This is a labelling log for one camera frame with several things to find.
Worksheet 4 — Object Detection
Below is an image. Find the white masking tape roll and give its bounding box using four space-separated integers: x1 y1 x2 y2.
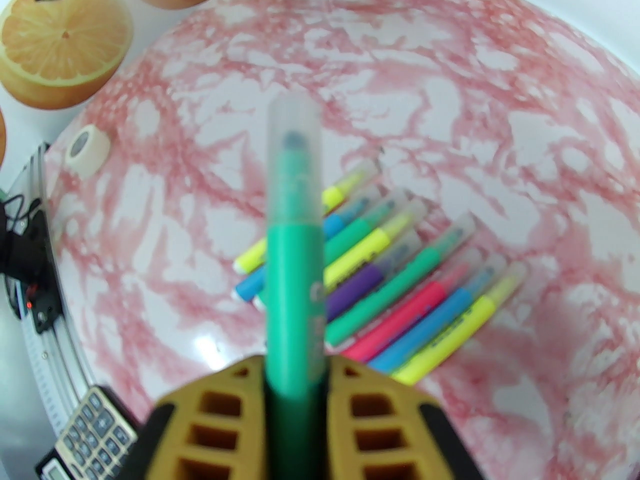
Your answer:
65 124 112 179

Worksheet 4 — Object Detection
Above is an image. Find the black left base cable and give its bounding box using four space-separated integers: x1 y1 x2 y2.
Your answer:
0 193 43 229

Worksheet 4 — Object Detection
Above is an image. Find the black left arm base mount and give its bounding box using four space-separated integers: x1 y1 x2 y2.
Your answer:
0 195 63 334

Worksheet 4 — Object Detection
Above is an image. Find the purple marker pen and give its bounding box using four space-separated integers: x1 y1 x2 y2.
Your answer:
325 230 423 321

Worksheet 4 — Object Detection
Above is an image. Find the yellow marker pen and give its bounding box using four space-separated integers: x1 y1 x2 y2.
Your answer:
233 160 381 275
392 262 529 386
322 200 428 289

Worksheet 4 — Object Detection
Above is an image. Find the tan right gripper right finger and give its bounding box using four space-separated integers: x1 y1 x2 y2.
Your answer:
326 354 487 480

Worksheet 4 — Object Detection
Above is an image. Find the pink marker pen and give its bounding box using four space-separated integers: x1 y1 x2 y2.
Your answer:
342 250 483 364

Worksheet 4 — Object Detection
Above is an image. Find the black gold calculator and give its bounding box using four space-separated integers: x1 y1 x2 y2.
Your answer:
35 385 140 480

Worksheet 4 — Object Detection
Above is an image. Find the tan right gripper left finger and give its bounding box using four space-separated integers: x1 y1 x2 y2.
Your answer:
117 354 268 480

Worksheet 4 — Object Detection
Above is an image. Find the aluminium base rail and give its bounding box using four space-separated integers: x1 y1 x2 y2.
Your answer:
0 140 108 474

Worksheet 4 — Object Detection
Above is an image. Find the blue marker pen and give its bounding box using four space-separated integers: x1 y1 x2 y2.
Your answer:
367 254 508 375
231 185 386 303

